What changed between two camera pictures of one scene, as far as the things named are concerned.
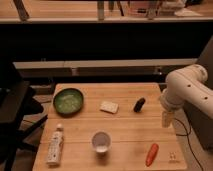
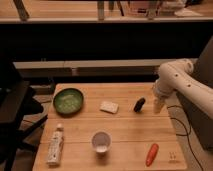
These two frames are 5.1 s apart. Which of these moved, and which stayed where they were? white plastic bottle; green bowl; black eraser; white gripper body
Moved: white gripper body
Stayed: green bowl; black eraser; white plastic bottle
